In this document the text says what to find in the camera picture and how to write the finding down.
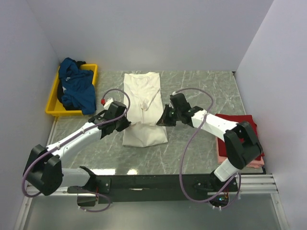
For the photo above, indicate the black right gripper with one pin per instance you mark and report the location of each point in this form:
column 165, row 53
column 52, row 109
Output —
column 164, row 120

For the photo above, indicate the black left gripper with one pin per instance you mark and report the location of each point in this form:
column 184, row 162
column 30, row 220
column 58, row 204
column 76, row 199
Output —
column 126, row 123

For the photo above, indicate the white t shirt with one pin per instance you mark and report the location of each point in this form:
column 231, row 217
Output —
column 146, row 108

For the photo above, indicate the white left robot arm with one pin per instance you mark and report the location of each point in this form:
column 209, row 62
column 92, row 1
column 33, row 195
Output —
column 44, row 166

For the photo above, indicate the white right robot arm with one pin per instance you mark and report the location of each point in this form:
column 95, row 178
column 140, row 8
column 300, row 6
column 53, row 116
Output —
column 241, row 142

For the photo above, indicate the blue t shirt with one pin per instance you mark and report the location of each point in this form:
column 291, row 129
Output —
column 78, row 87

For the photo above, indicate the yellow plastic bin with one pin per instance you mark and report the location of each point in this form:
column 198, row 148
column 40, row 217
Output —
column 54, row 107

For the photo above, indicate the black base crossbeam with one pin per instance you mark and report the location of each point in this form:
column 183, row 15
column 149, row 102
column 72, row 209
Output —
column 141, row 188

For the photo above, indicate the folded pink t shirt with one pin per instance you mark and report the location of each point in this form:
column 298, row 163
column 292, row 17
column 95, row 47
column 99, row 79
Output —
column 222, row 155

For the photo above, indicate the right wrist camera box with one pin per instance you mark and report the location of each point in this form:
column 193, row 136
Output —
column 179, row 103

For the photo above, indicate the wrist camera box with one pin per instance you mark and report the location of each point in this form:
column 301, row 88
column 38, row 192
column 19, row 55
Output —
column 179, row 103
column 112, row 109

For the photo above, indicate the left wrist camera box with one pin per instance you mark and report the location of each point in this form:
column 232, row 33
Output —
column 112, row 109

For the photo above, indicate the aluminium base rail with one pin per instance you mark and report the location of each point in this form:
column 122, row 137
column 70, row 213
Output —
column 250, row 184

